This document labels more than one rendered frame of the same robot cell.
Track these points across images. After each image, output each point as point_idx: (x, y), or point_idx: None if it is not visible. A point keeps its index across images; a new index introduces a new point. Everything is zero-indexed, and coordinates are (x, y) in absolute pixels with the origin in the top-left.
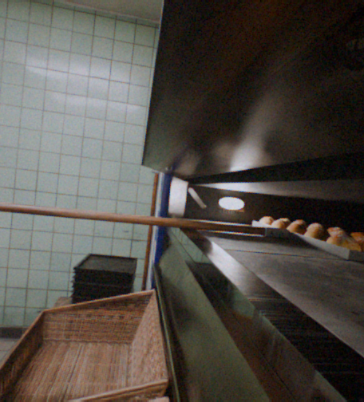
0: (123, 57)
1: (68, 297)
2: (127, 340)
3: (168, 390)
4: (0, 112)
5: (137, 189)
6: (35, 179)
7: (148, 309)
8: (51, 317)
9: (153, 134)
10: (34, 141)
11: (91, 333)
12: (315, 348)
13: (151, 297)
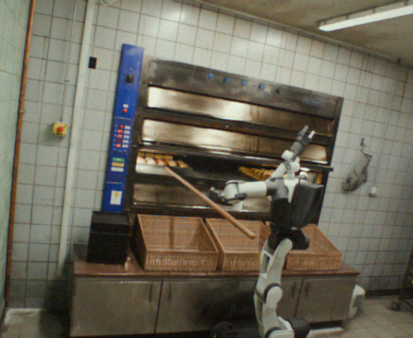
0: None
1: (75, 269)
2: (130, 250)
3: None
4: None
5: (11, 151)
6: None
7: (143, 224)
8: (113, 271)
9: (228, 159)
10: None
11: (127, 259)
12: None
13: (141, 218)
